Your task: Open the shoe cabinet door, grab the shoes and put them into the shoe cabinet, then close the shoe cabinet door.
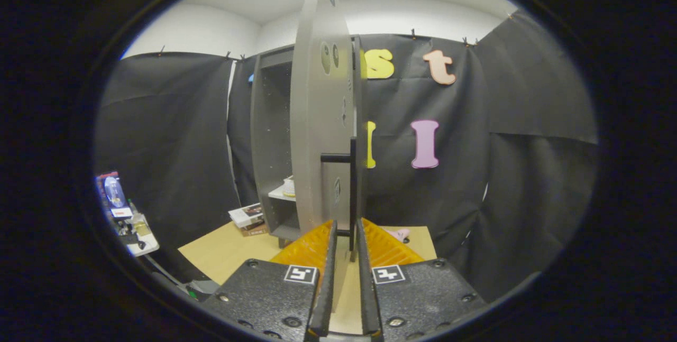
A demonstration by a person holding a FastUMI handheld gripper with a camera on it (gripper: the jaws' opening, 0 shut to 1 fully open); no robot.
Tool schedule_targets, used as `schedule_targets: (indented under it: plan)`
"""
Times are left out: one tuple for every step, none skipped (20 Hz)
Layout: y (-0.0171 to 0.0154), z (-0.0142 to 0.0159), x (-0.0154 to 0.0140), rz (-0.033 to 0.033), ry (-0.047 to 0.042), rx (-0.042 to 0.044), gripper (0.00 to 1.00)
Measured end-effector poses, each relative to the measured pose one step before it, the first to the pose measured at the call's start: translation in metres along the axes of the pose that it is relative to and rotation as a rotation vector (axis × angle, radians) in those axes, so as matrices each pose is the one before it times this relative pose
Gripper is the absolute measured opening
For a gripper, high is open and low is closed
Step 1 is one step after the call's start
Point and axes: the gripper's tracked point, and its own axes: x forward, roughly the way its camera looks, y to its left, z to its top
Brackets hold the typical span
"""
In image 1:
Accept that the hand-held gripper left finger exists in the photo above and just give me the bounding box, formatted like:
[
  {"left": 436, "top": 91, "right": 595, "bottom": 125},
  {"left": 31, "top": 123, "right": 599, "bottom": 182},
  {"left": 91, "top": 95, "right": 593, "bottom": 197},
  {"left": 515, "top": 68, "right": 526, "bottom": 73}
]
[{"left": 203, "top": 219, "right": 338, "bottom": 341}]

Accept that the grey electronic device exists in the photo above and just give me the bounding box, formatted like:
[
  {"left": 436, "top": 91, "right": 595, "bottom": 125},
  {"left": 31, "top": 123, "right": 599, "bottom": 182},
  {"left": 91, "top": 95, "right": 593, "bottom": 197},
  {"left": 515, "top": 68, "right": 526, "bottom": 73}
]
[{"left": 182, "top": 279, "right": 222, "bottom": 300}]

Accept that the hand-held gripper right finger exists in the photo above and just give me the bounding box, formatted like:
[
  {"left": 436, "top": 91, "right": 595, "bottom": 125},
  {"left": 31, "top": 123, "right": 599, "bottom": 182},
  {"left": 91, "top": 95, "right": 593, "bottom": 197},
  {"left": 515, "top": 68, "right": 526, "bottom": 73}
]
[{"left": 355, "top": 218, "right": 487, "bottom": 340}]

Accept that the clear bottle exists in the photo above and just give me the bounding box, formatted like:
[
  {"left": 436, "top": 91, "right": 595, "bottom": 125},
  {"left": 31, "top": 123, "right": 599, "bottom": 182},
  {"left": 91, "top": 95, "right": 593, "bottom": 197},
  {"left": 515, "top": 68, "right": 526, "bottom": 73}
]
[{"left": 130, "top": 200, "right": 150, "bottom": 237}]

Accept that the grey shoe cabinet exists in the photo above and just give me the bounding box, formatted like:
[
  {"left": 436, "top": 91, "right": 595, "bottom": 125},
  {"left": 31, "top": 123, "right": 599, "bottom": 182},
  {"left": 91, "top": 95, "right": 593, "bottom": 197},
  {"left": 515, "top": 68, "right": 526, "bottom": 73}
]
[{"left": 250, "top": 35, "right": 367, "bottom": 250}]

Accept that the blue printed box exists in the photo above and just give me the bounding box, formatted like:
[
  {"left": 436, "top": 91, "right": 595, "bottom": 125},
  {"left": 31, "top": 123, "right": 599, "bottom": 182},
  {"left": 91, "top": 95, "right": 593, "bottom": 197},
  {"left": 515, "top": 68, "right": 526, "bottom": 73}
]
[{"left": 97, "top": 172, "right": 133, "bottom": 220}]

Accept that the black backdrop cloth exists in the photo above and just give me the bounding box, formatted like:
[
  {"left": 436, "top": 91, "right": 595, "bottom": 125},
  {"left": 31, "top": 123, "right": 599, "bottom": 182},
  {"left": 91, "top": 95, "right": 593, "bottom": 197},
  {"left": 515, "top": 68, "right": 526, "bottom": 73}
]
[{"left": 94, "top": 12, "right": 599, "bottom": 303}]

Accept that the black door handle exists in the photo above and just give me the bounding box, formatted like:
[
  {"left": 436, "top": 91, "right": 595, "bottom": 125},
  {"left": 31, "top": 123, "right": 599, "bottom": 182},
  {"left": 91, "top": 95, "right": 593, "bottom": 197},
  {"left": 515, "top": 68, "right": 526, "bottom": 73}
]
[{"left": 321, "top": 138, "right": 358, "bottom": 252}]

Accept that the white cover book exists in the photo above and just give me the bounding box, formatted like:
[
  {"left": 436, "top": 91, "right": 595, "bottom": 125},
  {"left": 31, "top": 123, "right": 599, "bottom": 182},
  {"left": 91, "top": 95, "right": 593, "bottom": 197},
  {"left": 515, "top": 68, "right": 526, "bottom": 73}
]
[{"left": 228, "top": 203, "right": 264, "bottom": 228}]

